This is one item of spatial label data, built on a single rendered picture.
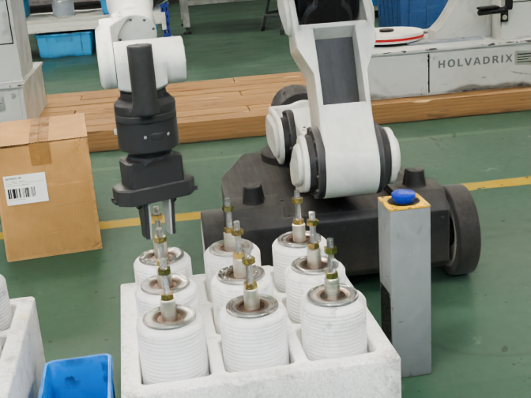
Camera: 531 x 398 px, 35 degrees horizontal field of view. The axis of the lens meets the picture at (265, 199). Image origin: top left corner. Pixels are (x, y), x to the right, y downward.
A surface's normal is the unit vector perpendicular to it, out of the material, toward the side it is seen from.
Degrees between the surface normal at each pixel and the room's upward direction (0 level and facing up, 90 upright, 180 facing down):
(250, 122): 90
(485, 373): 0
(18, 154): 90
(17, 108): 90
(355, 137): 56
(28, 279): 0
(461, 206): 43
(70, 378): 88
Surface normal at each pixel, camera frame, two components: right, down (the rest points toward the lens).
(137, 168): 0.47, 0.25
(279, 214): 0.04, -0.45
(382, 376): 0.16, 0.30
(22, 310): -0.07, -0.95
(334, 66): 0.09, -0.05
